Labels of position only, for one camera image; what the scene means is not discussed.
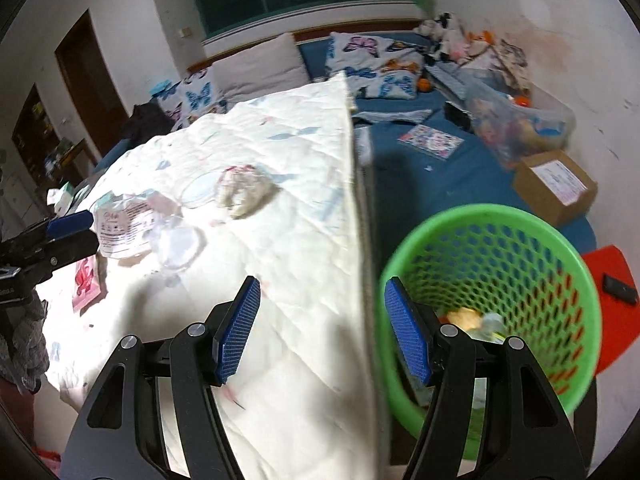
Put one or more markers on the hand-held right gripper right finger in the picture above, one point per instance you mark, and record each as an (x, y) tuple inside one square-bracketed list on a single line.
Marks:
[(407, 330)]

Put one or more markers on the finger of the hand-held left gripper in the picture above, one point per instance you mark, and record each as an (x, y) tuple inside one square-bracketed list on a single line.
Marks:
[(70, 224), (75, 250)]

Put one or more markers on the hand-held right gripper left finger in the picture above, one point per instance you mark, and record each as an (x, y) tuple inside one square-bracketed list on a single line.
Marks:
[(240, 330)]

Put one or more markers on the green plastic basket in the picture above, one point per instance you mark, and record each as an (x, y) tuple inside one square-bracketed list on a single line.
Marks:
[(500, 215)]

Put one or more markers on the white tissue box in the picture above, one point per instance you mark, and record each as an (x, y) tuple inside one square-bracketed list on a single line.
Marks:
[(70, 199)]

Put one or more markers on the pink packet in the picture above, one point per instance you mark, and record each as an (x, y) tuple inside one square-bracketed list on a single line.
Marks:
[(85, 285)]

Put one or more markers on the clear printed plastic bag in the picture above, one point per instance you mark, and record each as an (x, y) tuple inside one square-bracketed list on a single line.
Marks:
[(120, 225)]

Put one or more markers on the white quilted blanket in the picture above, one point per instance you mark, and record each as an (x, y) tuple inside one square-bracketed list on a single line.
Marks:
[(300, 260)]

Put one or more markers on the dark shelf cabinet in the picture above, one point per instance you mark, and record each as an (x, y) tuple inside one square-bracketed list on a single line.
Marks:
[(32, 135)]

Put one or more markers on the clear plastic cup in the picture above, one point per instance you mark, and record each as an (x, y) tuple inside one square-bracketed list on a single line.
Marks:
[(175, 245)]

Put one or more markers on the dark cloth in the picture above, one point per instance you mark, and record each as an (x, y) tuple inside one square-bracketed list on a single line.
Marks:
[(147, 122)]

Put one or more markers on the clear round lid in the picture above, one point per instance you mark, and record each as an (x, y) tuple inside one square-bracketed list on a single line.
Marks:
[(200, 190)]

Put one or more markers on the brown wooden door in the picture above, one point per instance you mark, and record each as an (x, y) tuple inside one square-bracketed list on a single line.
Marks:
[(90, 90)]

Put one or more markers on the crumpled white tissue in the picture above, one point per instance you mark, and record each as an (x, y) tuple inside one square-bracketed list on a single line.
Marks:
[(245, 192)]

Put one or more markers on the blue mattress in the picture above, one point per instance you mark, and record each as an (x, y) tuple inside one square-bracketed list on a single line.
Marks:
[(425, 185)]

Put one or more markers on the light blue small item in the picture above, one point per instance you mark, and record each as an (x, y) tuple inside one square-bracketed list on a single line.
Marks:
[(161, 87)]

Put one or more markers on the butterfly print pillow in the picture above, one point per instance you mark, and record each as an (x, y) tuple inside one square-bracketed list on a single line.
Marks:
[(392, 86), (370, 52), (195, 97)]

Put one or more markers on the cardboard box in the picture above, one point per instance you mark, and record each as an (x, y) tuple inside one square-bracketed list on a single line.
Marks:
[(540, 195)]

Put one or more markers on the colourful sticker sheet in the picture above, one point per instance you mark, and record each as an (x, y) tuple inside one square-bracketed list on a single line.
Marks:
[(430, 141)]

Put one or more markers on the red stool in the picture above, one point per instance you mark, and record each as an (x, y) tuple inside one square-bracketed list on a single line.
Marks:
[(612, 335)]

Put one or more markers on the white cloth strip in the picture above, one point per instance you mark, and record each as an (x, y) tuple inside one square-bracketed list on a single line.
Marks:
[(392, 116)]

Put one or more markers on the black remote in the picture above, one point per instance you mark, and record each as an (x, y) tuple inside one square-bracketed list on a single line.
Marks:
[(620, 289)]

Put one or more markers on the small black box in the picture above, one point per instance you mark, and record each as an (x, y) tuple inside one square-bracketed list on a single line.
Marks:
[(457, 115)]

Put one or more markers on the clear storage bin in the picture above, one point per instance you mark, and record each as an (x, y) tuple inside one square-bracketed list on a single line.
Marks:
[(520, 130)]

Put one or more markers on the small orange ball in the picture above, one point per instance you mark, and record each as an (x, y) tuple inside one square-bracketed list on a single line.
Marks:
[(424, 85)]

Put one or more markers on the plain grey pillow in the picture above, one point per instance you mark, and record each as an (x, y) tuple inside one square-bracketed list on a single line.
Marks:
[(260, 67)]

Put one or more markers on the white dotted board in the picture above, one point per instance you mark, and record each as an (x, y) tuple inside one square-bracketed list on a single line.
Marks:
[(447, 80)]

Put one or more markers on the grey plush toy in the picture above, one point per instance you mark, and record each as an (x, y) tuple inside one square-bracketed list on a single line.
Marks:
[(510, 62)]

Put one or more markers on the orange fox plush toy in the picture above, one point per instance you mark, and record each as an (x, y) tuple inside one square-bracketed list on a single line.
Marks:
[(480, 42)]

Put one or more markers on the cow plush toy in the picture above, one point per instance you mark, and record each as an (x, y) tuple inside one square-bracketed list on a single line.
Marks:
[(442, 35)]

